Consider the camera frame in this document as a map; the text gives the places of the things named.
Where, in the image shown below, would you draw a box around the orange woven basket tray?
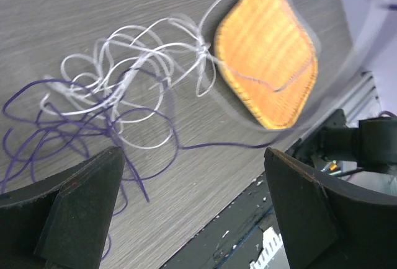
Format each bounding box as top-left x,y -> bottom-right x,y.
214,0 -> 318,130

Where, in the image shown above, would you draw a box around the white cable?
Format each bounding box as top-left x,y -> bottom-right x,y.
39,0 -> 227,151

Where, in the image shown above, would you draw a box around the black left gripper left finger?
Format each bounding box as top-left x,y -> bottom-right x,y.
1,146 -> 124,268

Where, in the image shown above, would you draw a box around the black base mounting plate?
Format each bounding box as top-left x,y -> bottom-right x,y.
162,173 -> 272,268

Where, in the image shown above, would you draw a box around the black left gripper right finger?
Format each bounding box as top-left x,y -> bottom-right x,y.
264,148 -> 396,268

